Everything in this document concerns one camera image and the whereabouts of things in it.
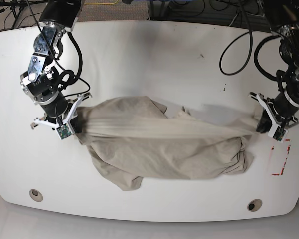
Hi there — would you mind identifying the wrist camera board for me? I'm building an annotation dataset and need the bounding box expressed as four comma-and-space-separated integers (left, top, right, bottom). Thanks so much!
56, 124, 72, 140
273, 127, 288, 143

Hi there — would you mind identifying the right table cable grommet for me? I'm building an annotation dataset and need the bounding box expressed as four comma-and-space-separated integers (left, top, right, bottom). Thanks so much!
247, 199, 262, 212

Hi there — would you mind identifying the black tripod stand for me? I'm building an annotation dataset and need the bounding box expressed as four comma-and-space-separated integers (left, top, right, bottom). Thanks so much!
0, 0, 47, 31

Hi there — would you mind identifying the table cable grommet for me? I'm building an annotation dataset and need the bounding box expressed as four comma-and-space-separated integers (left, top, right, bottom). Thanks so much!
247, 199, 262, 212
29, 189, 43, 202

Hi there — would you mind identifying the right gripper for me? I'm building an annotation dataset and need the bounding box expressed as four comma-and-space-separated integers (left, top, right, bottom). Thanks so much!
30, 92, 92, 137

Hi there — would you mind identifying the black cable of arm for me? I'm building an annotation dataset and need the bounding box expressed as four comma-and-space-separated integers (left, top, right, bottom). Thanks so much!
24, 0, 91, 100
219, 0, 280, 76

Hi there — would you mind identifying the red tape rectangle marking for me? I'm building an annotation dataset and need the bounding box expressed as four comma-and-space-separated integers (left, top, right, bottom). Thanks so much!
268, 139, 291, 176

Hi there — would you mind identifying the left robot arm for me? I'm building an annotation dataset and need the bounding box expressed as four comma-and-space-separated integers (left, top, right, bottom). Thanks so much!
249, 0, 299, 142

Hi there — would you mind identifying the beige T-shirt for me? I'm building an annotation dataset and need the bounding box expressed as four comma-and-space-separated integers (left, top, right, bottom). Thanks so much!
77, 96, 258, 191

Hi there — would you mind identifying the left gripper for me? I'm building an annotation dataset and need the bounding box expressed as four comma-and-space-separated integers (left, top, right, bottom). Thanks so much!
249, 91, 299, 138

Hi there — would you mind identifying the yellow cable on floor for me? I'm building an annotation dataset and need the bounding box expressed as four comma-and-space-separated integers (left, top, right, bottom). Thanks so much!
87, 0, 119, 6

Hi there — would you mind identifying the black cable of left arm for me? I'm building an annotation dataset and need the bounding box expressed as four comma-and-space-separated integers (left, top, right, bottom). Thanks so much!
219, 0, 280, 76

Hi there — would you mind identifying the left table cable grommet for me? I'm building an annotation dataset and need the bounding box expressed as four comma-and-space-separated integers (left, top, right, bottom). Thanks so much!
29, 189, 43, 202

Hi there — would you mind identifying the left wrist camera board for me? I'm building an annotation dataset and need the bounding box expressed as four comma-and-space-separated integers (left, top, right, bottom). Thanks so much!
273, 127, 288, 143

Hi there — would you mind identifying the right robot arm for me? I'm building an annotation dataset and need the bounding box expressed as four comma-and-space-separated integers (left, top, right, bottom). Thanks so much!
20, 0, 91, 140

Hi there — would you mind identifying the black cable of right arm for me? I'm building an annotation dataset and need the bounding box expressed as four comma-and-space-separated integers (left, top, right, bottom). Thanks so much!
24, 0, 91, 100

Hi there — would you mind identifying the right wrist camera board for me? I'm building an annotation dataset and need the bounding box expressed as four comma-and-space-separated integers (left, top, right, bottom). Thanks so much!
56, 124, 72, 140

